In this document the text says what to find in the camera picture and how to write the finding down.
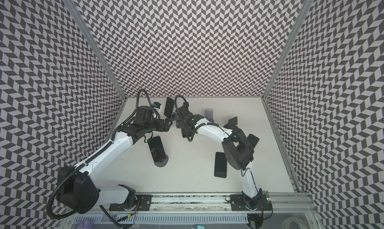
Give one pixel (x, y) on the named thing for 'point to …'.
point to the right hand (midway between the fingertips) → (185, 123)
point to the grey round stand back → (174, 116)
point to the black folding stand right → (232, 123)
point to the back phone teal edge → (169, 107)
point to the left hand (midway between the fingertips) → (166, 122)
